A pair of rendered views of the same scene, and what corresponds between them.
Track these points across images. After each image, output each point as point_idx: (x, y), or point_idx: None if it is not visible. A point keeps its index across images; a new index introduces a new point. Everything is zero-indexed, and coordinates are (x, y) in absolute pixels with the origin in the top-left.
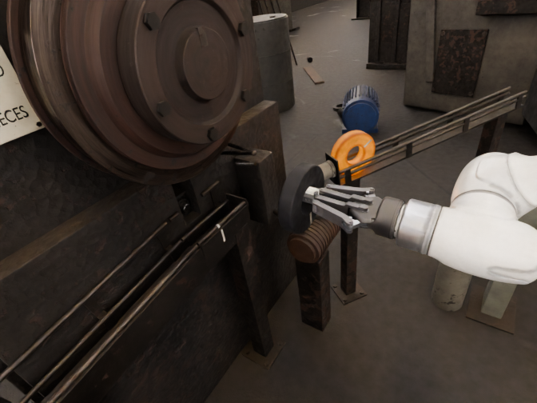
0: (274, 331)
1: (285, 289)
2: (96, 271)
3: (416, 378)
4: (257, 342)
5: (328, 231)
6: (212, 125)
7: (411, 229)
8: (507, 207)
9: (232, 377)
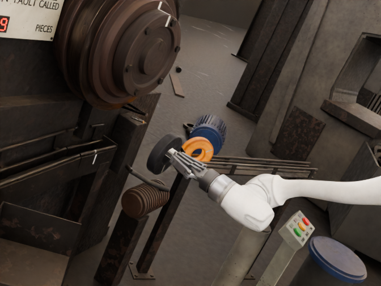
0: (66, 276)
1: (87, 249)
2: (18, 135)
3: None
4: None
5: (156, 200)
6: (139, 87)
7: (218, 186)
8: (263, 194)
9: None
